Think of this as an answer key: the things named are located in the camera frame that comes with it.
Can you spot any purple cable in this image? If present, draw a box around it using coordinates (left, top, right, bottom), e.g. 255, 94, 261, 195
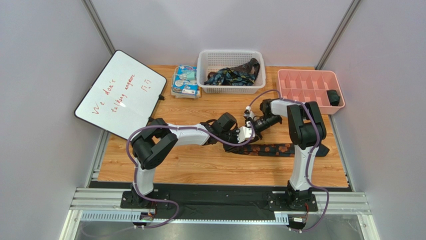
248, 89, 330, 233
125, 122, 256, 230

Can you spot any dark floral ties pile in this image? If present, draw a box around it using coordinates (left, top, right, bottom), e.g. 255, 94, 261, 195
203, 58, 261, 87

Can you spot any right aluminium frame post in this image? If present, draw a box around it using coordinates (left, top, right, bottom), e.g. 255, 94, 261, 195
314, 0, 363, 70

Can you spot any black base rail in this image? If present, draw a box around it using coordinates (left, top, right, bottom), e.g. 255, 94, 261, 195
87, 180, 354, 221

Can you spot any pink divided organizer tray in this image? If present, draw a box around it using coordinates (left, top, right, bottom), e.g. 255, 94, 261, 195
276, 69, 346, 115

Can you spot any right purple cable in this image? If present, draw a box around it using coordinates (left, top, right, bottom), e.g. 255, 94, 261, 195
248, 89, 330, 233

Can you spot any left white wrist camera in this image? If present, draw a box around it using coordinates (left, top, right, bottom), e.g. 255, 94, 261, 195
237, 121, 256, 144

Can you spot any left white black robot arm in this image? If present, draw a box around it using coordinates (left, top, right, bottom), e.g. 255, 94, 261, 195
126, 113, 253, 198

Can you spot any blue white packet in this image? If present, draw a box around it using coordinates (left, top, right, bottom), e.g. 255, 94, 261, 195
170, 65, 201, 99

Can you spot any left aluminium frame post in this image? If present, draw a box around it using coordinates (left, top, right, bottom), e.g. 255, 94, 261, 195
81, 0, 116, 56

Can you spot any white whiteboard black frame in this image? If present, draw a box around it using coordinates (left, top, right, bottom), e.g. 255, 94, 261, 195
74, 50, 167, 140

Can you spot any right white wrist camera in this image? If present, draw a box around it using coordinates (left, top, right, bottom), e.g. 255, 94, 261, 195
243, 105, 255, 120

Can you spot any white plastic basket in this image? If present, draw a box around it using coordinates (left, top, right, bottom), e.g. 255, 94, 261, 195
196, 50, 266, 94

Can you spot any aluminium frame post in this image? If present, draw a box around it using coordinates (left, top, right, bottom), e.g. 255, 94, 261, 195
81, 0, 116, 56
314, 0, 363, 70

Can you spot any black orange floral tie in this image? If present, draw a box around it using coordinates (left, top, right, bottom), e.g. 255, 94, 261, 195
223, 142, 330, 158

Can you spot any rolled black tie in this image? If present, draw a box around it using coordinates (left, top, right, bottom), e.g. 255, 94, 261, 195
326, 89, 341, 107

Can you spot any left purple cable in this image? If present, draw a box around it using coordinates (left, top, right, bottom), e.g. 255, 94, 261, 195
125, 122, 256, 230

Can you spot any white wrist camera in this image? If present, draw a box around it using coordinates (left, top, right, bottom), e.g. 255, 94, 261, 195
243, 105, 255, 120
237, 121, 256, 144

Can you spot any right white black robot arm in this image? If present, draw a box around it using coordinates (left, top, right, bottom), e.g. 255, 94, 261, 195
254, 98, 327, 210

